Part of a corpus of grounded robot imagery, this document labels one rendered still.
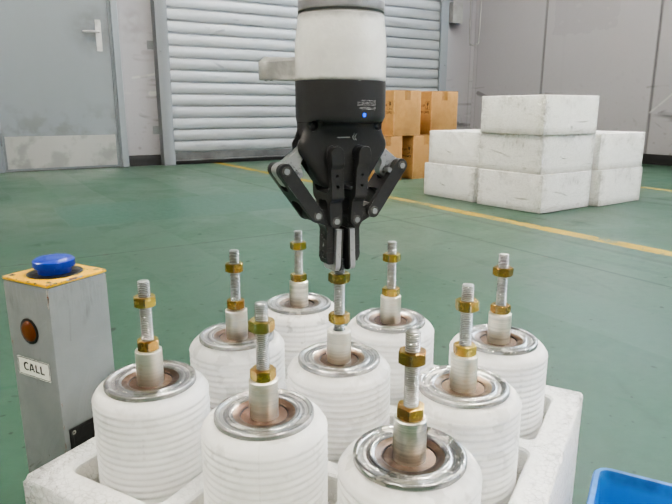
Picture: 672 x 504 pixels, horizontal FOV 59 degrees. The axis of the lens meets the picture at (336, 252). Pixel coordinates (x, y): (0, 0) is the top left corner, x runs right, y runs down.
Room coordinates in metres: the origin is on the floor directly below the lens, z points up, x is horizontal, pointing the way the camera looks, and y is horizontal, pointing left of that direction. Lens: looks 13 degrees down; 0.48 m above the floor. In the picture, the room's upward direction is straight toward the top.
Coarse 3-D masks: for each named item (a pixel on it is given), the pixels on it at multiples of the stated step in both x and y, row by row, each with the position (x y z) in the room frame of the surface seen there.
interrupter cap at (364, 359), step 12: (312, 348) 0.54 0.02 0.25; (324, 348) 0.54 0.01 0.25; (360, 348) 0.54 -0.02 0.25; (372, 348) 0.53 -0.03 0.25; (300, 360) 0.51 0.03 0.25; (312, 360) 0.51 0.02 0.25; (324, 360) 0.52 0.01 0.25; (360, 360) 0.51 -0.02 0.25; (372, 360) 0.51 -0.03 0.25; (312, 372) 0.49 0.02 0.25; (324, 372) 0.48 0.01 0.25; (336, 372) 0.48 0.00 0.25; (348, 372) 0.48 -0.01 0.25; (360, 372) 0.48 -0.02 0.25
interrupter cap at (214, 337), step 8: (208, 328) 0.59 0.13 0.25; (216, 328) 0.59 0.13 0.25; (224, 328) 0.59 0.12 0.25; (200, 336) 0.56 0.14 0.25; (208, 336) 0.57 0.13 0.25; (216, 336) 0.57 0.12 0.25; (224, 336) 0.58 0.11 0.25; (248, 336) 0.58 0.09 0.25; (272, 336) 0.57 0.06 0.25; (208, 344) 0.55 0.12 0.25; (216, 344) 0.55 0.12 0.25; (224, 344) 0.55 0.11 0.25; (232, 344) 0.55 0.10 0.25; (240, 344) 0.55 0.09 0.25; (248, 344) 0.55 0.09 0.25
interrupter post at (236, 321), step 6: (228, 312) 0.57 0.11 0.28; (234, 312) 0.56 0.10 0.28; (240, 312) 0.57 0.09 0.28; (246, 312) 0.57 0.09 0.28; (228, 318) 0.57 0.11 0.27; (234, 318) 0.56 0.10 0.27; (240, 318) 0.57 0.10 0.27; (246, 318) 0.57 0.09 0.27; (228, 324) 0.57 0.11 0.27; (234, 324) 0.56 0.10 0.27; (240, 324) 0.57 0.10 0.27; (246, 324) 0.57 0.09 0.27; (228, 330) 0.57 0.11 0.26; (234, 330) 0.56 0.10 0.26; (240, 330) 0.56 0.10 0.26; (246, 330) 0.57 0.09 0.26; (228, 336) 0.57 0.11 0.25; (234, 336) 0.56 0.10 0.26; (240, 336) 0.56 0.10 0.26; (246, 336) 0.57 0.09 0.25
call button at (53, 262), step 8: (40, 256) 0.60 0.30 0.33; (48, 256) 0.60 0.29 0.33; (56, 256) 0.60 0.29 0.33; (64, 256) 0.60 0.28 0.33; (72, 256) 0.60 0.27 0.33; (32, 264) 0.58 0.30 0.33; (40, 264) 0.57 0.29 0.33; (48, 264) 0.57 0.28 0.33; (56, 264) 0.57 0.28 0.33; (64, 264) 0.58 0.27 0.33; (72, 264) 0.59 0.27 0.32; (40, 272) 0.58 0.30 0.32; (48, 272) 0.58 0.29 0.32; (56, 272) 0.58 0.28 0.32; (64, 272) 0.58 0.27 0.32
